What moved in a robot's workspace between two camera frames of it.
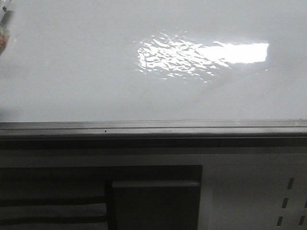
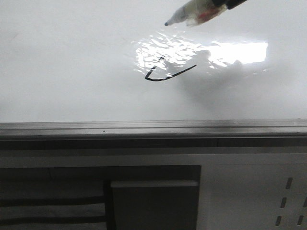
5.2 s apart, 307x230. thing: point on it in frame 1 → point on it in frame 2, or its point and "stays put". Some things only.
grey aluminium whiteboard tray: x=236 y=134 stays put
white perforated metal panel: x=253 y=191 stays put
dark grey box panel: x=156 y=205 stays put
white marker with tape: x=6 y=22 → x=195 y=11
